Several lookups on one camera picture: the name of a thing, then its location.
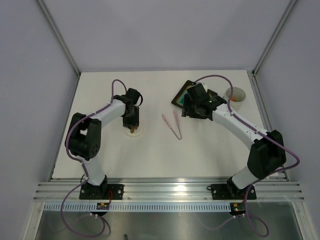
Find brown handle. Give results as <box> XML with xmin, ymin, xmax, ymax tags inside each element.
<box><xmin>130</xmin><ymin>126</ymin><xmax>137</xmax><ymax>134</ymax></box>

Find white round lid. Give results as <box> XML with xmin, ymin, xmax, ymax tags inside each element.
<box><xmin>124</xmin><ymin>125</ymin><xmax>145</xmax><ymax>138</ymax></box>

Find clear plastic tongs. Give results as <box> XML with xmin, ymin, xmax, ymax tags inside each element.
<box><xmin>161</xmin><ymin>110</ymin><xmax>183</xmax><ymax>141</ymax></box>

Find white cylindrical container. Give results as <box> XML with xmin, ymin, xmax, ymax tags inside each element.
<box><xmin>223</xmin><ymin>87</ymin><xmax>247</xmax><ymax>112</ymax></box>

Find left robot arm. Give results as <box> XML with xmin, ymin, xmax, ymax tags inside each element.
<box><xmin>65</xmin><ymin>88</ymin><xmax>143</xmax><ymax>200</ymax></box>

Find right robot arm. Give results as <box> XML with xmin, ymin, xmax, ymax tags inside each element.
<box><xmin>181</xmin><ymin>83</ymin><xmax>287</xmax><ymax>198</ymax></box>

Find dark square teal plate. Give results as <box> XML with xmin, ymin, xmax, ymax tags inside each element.
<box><xmin>171</xmin><ymin>80</ymin><xmax>221</xmax><ymax>109</ymax></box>

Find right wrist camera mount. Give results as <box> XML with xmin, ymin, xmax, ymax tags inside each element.
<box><xmin>201</xmin><ymin>82</ymin><xmax>208</xmax><ymax>92</ymax></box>

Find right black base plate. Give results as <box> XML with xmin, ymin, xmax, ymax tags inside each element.
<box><xmin>206</xmin><ymin>183</ymin><xmax>257</xmax><ymax>200</ymax></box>

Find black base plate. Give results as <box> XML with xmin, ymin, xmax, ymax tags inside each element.
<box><xmin>206</xmin><ymin>183</ymin><xmax>257</xmax><ymax>200</ymax></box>
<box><xmin>79</xmin><ymin>183</ymin><xmax>124</xmax><ymax>200</ymax></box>

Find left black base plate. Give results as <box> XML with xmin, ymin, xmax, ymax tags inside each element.
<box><xmin>79</xmin><ymin>183</ymin><xmax>124</xmax><ymax>200</ymax></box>

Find left aluminium frame post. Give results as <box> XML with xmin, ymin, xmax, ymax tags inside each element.
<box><xmin>34</xmin><ymin>0</ymin><xmax>81</xmax><ymax>78</ymax></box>

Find aluminium frame post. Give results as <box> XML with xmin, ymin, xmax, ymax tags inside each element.
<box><xmin>251</xmin><ymin>0</ymin><xmax>300</xmax><ymax>77</ymax></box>
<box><xmin>34</xmin><ymin>0</ymin><xmax>81</xmax><ymax>78</ymax></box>

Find white slotted cable duct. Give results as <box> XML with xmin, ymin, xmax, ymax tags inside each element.
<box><xmin>44</xmin><ymin>202</ymin><xmax>231</xmax><ymax>213</ymax></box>

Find aluminium rail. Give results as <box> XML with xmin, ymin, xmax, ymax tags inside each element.
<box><xmin>33</xmin><ymin>175</ymin><xmax>305</xmax><ymax>203</ymax></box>

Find right aluminium frame post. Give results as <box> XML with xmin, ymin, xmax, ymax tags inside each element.
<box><xmin>251</xmin><ymin>0</ymin><xmax>300</xmax><ymax>77</ymax></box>

